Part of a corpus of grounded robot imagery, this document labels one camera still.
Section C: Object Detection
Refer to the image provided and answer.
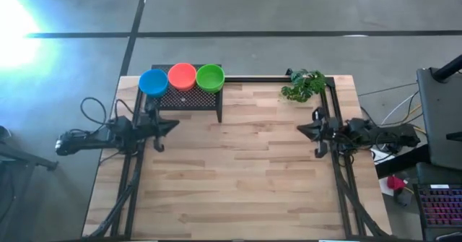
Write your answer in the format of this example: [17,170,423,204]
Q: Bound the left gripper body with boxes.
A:
[142,99,166,153]

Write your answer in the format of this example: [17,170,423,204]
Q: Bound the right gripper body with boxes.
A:
[312,107,331,159]

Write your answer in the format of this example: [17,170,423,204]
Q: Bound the black perforated metal rack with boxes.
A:
[144,64,224,124]

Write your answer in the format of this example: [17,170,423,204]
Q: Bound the green artificial plant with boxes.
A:
[280,68,328,103]

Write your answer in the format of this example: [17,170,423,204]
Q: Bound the white paper sheet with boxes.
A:
[378,176,396,196]
[371,150,396,165]

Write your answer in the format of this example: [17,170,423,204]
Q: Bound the black flat bar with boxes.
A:
[374,144,432,180]

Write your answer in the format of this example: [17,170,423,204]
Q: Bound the small red object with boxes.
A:
[386,175,407,191]

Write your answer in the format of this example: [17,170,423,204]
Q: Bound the dark grey flat monitor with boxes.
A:
[416,66,462,170]

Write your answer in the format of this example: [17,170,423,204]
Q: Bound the black stand with legs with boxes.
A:
[0,142,59,173]

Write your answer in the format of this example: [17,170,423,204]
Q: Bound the laptop with glowing keyboard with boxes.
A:
[412,161,462,242]

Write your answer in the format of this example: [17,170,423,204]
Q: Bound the black monitor pole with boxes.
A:
[432,53,462,83]

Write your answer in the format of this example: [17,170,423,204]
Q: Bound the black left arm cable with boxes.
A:
[79,97,108,126]
[114,99,135,121]

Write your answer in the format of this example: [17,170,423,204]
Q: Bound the thin black cable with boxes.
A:
[97,150,123,165]

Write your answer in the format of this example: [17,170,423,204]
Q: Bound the black aluminium extrusion frame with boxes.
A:
[85,74,390,241]

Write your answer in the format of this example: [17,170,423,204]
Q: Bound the thin grey floor cable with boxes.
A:
[357,81,419,97]

